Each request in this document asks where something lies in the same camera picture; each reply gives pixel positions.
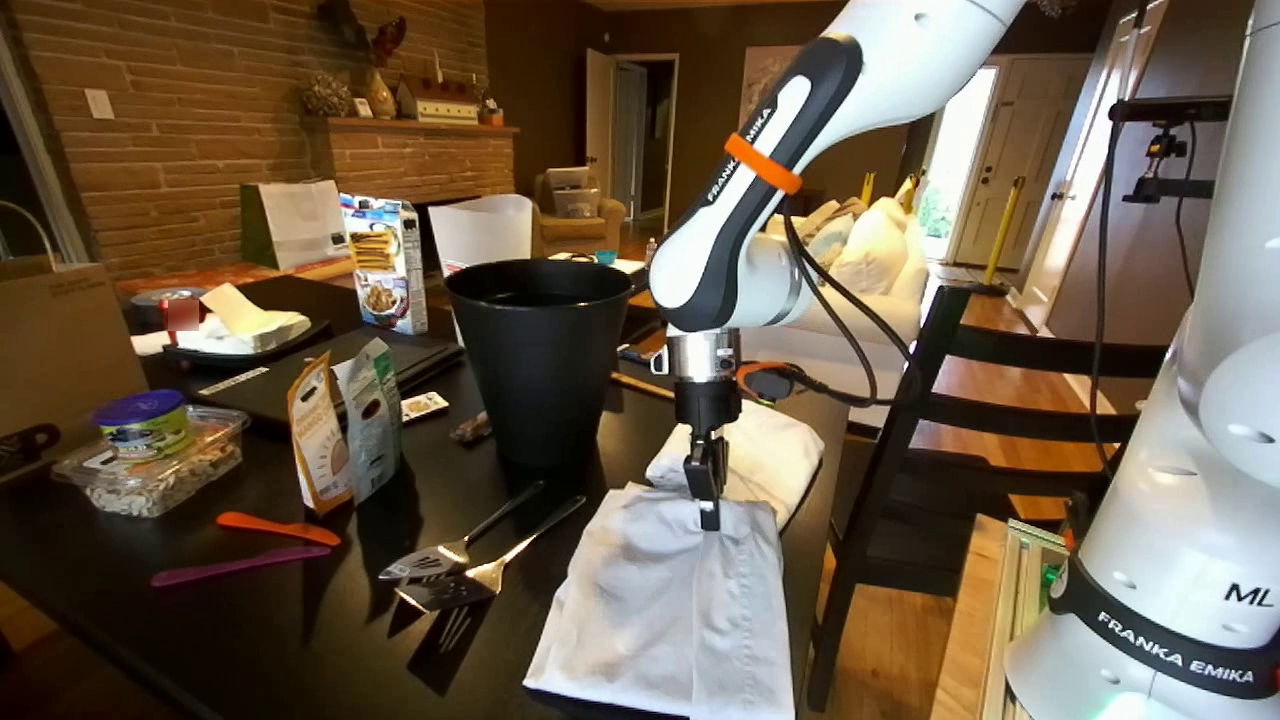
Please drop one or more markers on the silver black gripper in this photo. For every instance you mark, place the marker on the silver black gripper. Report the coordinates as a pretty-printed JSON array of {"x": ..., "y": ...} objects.
[{"x": 706, "y": 400}]

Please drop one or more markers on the thick white towel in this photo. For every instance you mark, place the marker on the thick white towel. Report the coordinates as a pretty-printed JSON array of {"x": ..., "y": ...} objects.
[{"x": 768, "y": 463}]

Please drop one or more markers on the thin white cloth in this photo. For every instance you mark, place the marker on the thin white cloth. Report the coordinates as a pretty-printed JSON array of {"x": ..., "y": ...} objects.
[{"x": 659, "y": 614}]

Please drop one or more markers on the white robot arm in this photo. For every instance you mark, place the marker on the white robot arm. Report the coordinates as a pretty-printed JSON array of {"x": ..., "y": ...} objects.
[{"x": 1168, "y": 601}]

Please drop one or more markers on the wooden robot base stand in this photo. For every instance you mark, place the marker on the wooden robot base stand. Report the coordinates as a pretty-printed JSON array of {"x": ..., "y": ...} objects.
[{"x": 1002, "y": 592}]

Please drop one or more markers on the black wooden chair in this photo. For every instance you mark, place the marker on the black wooden chair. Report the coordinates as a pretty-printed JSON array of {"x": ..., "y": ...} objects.
[{"x": 904, "y": 511}]

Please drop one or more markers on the black plastic bin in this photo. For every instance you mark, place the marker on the black plastic bin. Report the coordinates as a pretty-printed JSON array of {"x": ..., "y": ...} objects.
[{"x": 542, "y": 336}]

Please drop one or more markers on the white couch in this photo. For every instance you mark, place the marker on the white couch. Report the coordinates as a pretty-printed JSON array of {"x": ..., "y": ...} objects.
[{"x": 869, "y": 310}]

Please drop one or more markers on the metal spatula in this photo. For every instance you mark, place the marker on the metal spatula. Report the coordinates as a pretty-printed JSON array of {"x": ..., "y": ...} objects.
[{"x": 452, "y": 553}]

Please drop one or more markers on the green white snack pouch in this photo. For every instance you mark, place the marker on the green white snack pouch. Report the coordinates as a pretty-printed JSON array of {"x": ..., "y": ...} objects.
[{"x": 374, "y": 418}]

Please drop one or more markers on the colourful food box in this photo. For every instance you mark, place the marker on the colourful food box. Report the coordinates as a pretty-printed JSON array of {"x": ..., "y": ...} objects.
[{"x": 386, "y": 261}]

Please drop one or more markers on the brown white snack pouch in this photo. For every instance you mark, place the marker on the brown white snack pouch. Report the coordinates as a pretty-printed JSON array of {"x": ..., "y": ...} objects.
[{"x": 317, "y": 440}]

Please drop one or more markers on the purple plastic utensil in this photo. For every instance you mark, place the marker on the purple plastic utensil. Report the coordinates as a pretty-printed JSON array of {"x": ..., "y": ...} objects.
[{"x": 195, "y": 575}]

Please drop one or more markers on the orange plastic utensil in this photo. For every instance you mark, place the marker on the orange plastic utensil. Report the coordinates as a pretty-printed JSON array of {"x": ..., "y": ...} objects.
[{"x": 289, "y": 530}]

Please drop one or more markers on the white paper bag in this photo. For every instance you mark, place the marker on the white paper bag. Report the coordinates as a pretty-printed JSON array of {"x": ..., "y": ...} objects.
[{"x": 302, "y": 223}]

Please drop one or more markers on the folded white napkin stack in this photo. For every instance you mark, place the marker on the folded white napkin stack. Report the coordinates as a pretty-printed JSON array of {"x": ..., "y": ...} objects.
[{"x": 234, "y": 326}]

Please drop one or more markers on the clear plastic food container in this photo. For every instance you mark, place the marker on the clear plastic food container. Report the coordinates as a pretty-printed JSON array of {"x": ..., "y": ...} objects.
[{"x": 152, "y": 487}]

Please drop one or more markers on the blue lidded jar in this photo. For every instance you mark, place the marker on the blue lidded jar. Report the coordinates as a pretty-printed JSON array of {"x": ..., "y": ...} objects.
[{"x": 147, "y": 424}]

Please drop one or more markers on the brown paper bag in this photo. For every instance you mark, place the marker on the brown paper bag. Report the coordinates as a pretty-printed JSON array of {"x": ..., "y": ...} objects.
[{"x": 61, "y": 351}]

